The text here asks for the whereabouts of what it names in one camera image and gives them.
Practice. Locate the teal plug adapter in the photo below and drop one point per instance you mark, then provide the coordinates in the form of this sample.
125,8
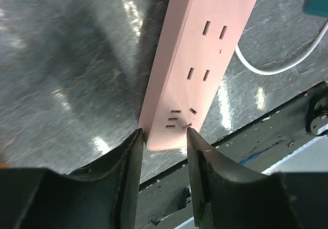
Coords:
315,7

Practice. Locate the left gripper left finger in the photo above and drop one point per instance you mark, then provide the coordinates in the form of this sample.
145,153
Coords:
101,194

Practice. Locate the pink power strip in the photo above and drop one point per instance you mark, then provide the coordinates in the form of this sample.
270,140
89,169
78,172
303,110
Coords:
196,44

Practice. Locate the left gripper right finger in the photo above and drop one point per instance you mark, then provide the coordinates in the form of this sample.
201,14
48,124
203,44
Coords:
226,194

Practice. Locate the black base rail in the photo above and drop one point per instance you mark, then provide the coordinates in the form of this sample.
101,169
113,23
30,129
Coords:
261,145

